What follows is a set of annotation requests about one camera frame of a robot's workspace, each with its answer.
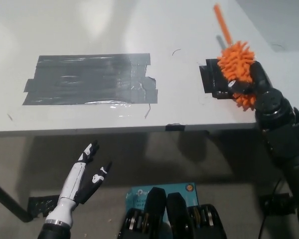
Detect grey duct tape patch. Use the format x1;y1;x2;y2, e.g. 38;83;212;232
21;52;159;106

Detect orange microfibre duster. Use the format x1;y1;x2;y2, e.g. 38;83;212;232
213;2;257;112

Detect black tape square patch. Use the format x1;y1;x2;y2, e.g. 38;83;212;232
198;58;237;101

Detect black robot legs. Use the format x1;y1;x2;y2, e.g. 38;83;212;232
117;186;228;239

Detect black table leg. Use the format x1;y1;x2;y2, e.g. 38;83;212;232
0;176;33;224

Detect teal router box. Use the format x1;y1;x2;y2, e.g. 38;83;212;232
126;182;198;222

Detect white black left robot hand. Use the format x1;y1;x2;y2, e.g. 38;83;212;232
44;139;113;228

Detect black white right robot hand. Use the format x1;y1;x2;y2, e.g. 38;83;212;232
227;60;299;158

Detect thin black cable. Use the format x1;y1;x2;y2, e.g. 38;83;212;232
258;178;283;239

